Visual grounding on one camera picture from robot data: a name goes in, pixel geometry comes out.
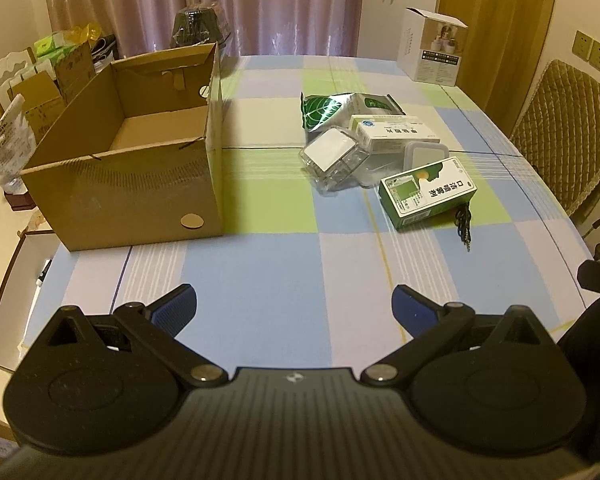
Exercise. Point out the large cardboard box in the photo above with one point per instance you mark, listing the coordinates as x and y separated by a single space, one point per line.
130 195

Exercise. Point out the wooden door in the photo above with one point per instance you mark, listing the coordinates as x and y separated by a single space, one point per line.
500 20

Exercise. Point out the quilted cushion chair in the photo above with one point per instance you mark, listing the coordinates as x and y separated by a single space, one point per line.
565 120

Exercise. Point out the checked tablecloth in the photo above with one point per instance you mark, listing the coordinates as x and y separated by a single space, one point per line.
280 270

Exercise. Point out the white product box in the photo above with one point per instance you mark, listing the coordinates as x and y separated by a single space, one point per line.
410 50

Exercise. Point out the clear container grey lid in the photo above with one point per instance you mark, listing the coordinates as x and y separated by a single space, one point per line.
425 155

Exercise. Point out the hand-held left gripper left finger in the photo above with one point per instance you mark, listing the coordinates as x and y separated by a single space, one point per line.
172 310

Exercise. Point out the white medicine box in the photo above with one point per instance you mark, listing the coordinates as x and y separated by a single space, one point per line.
395 132

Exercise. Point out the black white striped stack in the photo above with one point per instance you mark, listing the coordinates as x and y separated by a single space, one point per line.
104 50

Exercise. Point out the marker pen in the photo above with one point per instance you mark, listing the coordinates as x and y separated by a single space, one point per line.
44 271

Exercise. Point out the green leaf foil pouch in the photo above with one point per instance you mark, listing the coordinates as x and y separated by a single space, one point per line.
320 110

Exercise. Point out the pink curtain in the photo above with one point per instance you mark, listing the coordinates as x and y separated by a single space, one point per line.
280 5

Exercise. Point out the green medicine box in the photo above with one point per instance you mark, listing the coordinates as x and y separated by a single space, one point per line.
420 195

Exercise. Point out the black pot in plastic wrap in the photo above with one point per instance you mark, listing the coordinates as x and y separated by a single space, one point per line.
195 25

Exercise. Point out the green tissue packs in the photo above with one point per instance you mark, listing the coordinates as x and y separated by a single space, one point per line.
55 45

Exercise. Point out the yellow plastic bag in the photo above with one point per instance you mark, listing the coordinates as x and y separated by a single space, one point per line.
87 34

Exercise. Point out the clear plastic case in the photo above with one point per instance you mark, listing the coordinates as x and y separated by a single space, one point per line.
349 170

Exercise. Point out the clear plastic bag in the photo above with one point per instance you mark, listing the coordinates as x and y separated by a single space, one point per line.
10 145

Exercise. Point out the white carved chair back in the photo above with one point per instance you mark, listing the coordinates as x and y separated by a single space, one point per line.
5 70

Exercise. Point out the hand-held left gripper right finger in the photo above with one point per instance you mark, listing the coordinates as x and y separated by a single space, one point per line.
414 310

